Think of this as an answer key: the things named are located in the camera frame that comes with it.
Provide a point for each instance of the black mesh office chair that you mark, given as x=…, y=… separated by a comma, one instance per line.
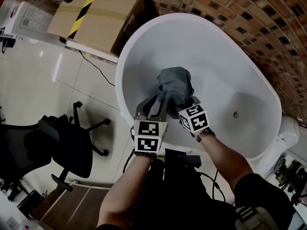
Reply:
x=67, y=147

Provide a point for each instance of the white vented appliance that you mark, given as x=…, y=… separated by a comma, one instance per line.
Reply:
x=26, y=15

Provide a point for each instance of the person's black clothing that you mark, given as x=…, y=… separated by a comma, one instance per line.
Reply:
x=182, y=200

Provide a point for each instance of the person's left forearm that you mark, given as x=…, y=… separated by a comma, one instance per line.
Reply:
x=122, y=195

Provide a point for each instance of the taped cardboard box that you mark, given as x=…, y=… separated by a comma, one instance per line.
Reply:
x=103, y=20

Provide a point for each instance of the white oval bathtub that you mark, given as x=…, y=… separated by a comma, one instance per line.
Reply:
x=216, y=61

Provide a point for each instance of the metal bathtub drain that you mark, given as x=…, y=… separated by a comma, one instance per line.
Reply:
x=236, y=114

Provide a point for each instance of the person's right forearm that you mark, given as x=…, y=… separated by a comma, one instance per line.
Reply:
x=227, y=164

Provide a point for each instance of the grey cloth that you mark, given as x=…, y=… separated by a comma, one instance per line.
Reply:
x=175, y=85

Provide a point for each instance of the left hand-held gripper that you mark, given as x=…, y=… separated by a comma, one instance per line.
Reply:
x=146, y=144

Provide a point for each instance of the metal wrist watch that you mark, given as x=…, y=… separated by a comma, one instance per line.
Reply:
x=203, y=135

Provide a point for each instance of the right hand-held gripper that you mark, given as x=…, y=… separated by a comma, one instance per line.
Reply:
x=196, y=122

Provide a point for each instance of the white toilet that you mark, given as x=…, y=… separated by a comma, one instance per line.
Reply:
x=289, y=133

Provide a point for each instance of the black camera equipment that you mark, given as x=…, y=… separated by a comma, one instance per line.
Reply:
x=292, y=176

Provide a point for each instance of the white flat board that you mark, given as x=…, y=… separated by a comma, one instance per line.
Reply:
x=91, y=49

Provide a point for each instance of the black chest mount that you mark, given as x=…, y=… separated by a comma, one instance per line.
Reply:
x=184, y=159

